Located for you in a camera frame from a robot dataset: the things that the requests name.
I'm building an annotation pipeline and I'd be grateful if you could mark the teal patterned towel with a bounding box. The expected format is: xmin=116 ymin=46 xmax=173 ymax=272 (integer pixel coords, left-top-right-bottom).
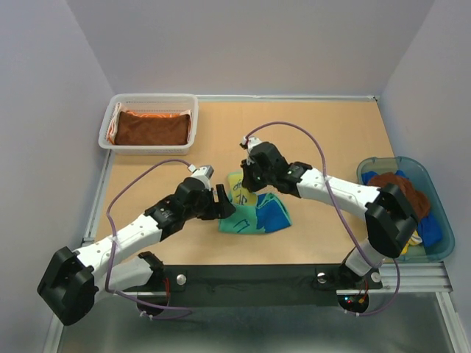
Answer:
xmin=219 ymin=171 xmax=292 ymax=235

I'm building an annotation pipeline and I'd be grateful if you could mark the brown towel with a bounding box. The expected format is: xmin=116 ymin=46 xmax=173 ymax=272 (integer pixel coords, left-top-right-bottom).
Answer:
xmin=113 ymin=110 xmax=192 ymax=146
xmin=366 ymin=172 xmax=431 ymax=221

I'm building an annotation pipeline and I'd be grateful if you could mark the orange Doraemon towel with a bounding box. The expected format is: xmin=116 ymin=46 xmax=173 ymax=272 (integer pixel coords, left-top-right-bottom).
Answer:
xmin=106 ymin=101 xmax=194 ymax=144

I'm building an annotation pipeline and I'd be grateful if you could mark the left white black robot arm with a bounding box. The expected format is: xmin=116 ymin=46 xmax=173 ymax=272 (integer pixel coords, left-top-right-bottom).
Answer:
xmin=37 ymin=177 xmax=236 ymax=326

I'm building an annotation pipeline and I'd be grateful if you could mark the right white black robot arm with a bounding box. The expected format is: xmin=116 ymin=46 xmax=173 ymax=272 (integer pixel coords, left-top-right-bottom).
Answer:
xmin=241 ymin=138 xmax=419 ymax=287

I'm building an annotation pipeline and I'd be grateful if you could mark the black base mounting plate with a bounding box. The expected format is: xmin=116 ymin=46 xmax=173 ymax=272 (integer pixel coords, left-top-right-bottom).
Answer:
xmin=121 ymin=263 xmax=383 ymax=317

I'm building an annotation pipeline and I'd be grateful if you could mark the white perforated plastic basket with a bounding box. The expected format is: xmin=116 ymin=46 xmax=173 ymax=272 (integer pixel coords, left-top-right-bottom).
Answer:
xmin=99 ymin=93 xmax=199 ymax=155

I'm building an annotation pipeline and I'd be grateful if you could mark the teal plastic tub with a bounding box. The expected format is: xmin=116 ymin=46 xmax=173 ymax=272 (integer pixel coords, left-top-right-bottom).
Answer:
xmin=356 ymin=157 xmax=455 ymax=263

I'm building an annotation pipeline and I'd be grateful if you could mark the yellow towel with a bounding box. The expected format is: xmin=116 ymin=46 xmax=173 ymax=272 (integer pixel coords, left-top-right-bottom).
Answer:
xmin=401 ymin=231 xmax=422 ymax=255

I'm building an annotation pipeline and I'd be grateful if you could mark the blue towel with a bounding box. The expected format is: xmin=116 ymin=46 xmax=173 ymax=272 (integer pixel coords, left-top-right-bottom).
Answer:
xmin=361 ymin=170 xmax=442 ymax=248

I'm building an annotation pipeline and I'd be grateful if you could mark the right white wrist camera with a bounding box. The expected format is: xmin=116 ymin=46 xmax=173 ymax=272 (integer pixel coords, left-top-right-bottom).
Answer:
xmin=240 ymin=136 xmax=263 ymax=155

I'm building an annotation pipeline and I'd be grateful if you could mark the aluminium frame rail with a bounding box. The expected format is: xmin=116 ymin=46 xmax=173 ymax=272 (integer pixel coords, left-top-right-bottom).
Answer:
xmin=42 ymin=151 xmax=470 ymax=352

